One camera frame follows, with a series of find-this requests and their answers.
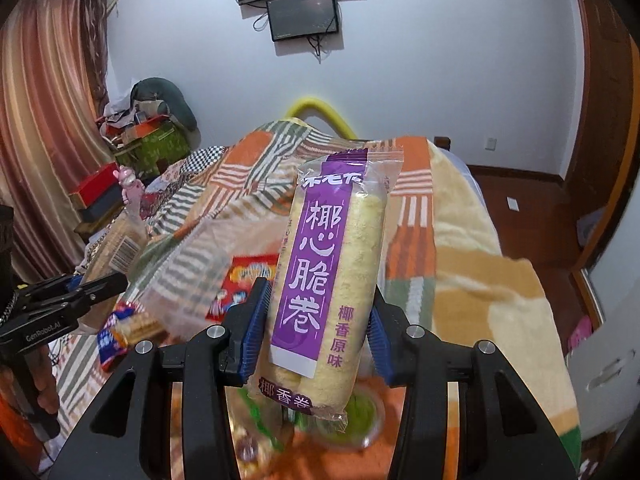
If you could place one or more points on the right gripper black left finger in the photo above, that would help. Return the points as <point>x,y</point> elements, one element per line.
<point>125,432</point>

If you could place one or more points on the small black wall monitor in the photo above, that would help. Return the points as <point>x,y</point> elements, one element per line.
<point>291,19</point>

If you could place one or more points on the yellow pillow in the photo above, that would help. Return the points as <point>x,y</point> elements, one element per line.
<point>308,104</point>

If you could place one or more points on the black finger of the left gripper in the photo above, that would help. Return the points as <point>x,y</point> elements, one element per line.
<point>88,302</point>

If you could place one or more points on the green jelly cup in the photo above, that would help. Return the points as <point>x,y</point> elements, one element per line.
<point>361,425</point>

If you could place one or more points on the patchwork striped quilt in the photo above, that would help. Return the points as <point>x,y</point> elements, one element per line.
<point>257,176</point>

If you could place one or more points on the blue red snack packet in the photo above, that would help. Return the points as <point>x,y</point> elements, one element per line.
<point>126,325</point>

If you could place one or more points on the dark green cushion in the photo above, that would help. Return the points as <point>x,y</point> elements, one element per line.
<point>161,89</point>

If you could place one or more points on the green gift box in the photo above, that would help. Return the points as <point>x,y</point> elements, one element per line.
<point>152,154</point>

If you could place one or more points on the red orange snack packet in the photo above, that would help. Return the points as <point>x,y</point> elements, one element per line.
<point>238,282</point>

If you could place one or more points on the striped brown curtain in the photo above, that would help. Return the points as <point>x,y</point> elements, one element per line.
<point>49,139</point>

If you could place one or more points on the brown wooden door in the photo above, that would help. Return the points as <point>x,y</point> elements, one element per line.
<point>602,171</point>

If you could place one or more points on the pink plush toy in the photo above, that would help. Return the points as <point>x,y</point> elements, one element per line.
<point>132,190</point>

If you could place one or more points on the purple coconut roll snack pack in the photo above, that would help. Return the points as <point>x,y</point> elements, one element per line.
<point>322,293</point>

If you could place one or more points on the orange cracker pack with barcode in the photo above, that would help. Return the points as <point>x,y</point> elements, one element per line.
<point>120,249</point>

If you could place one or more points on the person left hand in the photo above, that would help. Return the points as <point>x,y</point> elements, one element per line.
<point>41,369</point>

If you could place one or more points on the clear plastic storage bin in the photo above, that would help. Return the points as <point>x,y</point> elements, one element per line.
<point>177,277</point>

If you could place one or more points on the red flat box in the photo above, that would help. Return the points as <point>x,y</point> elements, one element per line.
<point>93,186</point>

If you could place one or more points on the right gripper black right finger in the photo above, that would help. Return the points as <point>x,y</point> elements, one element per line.
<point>503,431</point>

